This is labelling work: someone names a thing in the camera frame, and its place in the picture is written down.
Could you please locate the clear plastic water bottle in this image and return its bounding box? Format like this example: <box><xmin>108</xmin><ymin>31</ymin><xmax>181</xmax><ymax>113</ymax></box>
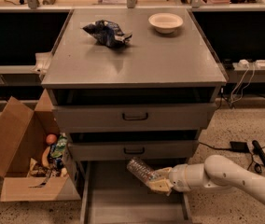
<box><xmin>127</xmin><ymin>157</ymin><xmax>159</xmax><ymax>184</ymax></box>

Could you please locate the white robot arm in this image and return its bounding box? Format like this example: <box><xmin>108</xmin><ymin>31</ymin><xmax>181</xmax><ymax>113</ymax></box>
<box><xmin>146</xmin><ymin>155</ymin><xmax>265</xmax><ymax>205</ymax></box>

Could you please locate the grey middle drawer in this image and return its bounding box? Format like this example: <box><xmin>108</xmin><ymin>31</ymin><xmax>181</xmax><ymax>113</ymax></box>
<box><xmin>68</xmin><ymin>140</ymin><xmax>198</xmax><ymax>161</ymax></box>

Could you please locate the grey open bottom drawer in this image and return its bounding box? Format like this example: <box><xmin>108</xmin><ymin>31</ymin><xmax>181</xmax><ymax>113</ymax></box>
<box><xmin>80</xmin><ymin>161</ymin><xmax>192</xmax><ymax>224</ymax></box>

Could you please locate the grey metal drawer cabinet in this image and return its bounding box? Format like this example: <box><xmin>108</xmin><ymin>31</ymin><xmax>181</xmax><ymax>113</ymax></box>
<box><xmin>42</xmin><ymin>8</ymin><xmax>227</xmax><ymax>175</ymax></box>

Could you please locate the grey top drawer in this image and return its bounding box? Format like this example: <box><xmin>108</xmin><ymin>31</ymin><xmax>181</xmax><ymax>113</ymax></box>
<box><xmin>53</xmin><ymin>103</ymin><xmax>216</xmax><ymax>133</ymax></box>

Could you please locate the black power adapter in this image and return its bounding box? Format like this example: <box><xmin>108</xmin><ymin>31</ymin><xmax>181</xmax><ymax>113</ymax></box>
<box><xmin>230</xmin><ymin>141</ymin><xmax>249</xmax><ymax>153</ymax></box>

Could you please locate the green snack pouch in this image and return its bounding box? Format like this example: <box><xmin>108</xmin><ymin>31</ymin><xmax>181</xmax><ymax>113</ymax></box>
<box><xmin>49</xmin><ymin>133</ymin><xmax>67</xmax><ymax>159</ymax></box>

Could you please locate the red apple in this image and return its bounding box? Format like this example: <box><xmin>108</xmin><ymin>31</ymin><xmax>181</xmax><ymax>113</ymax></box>
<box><xmin>46</xmin><ymin>134</ymin><xmax>57</xmax><ymax>145</ymax></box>

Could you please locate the yellow banana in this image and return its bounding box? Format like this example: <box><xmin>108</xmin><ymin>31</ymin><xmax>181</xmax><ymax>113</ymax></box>
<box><xmin>41</xmin><ymin>146</ymin><xmax>50</xmax><ymax>168</ymax></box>

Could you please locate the white plug adapter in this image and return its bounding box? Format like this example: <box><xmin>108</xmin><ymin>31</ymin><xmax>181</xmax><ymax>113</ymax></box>
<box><xmin>238</xmin><ymin>59</ymin><xmax>249</xmax><ymax>67</ymax></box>

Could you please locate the brown cardboard box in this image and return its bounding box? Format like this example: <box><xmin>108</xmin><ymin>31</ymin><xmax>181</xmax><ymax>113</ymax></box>
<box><xmin>0</xmin><ymin>91</ymin><xmax>80</xmax><ymax>202</ymax></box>

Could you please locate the white shallow bowl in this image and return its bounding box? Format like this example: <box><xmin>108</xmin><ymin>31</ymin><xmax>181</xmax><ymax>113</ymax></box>
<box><xmin>148</xmin><ymin>13</ymin><xmax>183</xmax><ymax>34</ymax></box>

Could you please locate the blue crumpled chip bag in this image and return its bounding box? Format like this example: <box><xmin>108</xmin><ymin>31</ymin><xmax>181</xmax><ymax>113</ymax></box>
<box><xmin>83</xmin><ymin>20</ymin><xmax>133</xmax><ymax>48</ymax></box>

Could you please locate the black floor cable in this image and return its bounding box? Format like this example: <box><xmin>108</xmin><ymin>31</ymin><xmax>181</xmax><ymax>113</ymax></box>
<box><xmin>199</xmin><ymin>139</ymin><xmax>265</xmax><ymax>175</ymax></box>

